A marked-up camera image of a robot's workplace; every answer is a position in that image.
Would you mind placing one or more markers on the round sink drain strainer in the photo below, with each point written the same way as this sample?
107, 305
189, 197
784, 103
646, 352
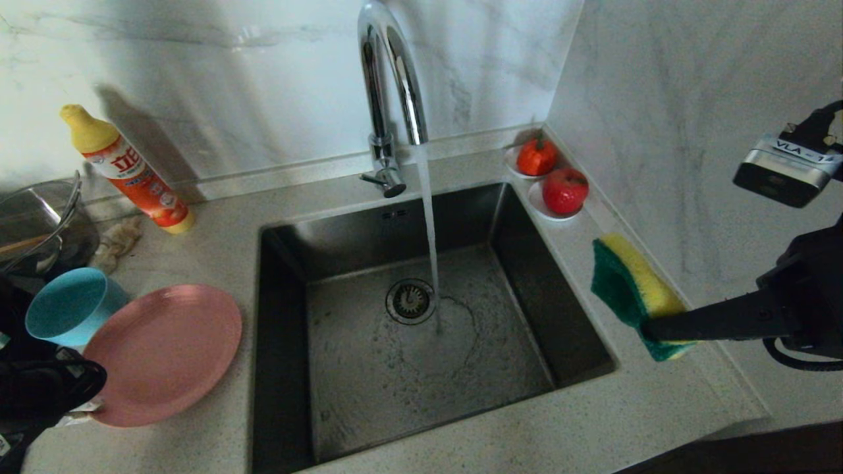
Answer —
408, 301

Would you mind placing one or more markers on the stainless steel sink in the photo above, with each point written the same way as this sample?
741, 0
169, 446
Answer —
355, 395

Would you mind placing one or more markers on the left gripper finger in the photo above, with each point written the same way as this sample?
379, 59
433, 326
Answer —
85, 409

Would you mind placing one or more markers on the red tomato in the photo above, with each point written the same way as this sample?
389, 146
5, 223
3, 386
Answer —
535, 158

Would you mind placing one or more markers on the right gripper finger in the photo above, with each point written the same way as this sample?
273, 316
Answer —
724, 322

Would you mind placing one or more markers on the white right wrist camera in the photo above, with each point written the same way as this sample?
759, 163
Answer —
780, 174

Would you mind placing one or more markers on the pink plate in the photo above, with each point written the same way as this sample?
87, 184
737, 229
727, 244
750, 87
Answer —
164, 355

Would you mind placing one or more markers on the chrome gooseneck faucet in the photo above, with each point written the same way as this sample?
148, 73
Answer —
375, 99

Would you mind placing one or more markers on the yellow green sponge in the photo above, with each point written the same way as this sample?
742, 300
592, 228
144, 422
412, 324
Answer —
622, 286

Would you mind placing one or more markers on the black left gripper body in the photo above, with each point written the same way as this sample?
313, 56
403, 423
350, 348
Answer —
46, 388

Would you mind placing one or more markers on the teal bowl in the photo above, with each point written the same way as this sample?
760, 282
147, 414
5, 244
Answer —
66, 309

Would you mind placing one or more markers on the orange dish soap bottle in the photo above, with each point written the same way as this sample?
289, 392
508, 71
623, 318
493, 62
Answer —
141, 187

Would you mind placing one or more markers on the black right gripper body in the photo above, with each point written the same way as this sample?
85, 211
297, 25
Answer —
820, 289

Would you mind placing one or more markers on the crumpled white cloth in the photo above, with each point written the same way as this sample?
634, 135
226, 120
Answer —
118, 243

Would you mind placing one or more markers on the red apple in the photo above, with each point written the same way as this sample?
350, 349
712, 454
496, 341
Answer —
565, 191

